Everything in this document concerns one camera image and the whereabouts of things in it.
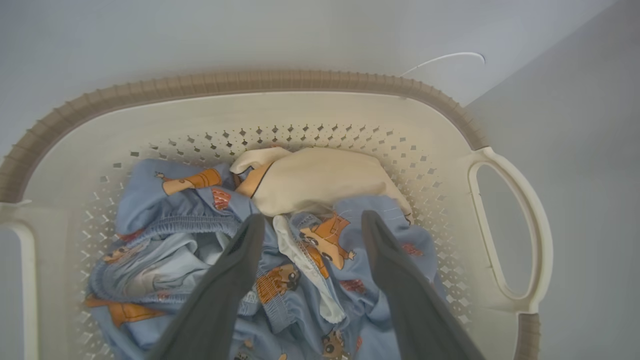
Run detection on round white filter cover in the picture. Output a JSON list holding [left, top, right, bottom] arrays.
[[400, 52, 486, 78]]

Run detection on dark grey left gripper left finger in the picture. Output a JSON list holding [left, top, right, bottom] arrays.
[[147, 214, 266, 360]]

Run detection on white front-load washing machine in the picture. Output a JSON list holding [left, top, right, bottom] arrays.
[[0, 0, 616, 156]]

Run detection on blue cartoon print top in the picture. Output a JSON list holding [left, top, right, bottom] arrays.
[[235, 195, 446, 360]]

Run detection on blue cartoon print pants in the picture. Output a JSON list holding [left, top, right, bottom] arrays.
[[82, 159, 321, 360]]

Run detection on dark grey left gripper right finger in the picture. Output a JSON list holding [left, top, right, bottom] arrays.
[[361, 210, 486, 360]]

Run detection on cream perforated laundry basket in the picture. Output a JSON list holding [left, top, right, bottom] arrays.
[[0, 70, 554, 360]]

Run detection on cream cloth garment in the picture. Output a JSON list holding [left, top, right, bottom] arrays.
[[230, 146, 413, 218]]

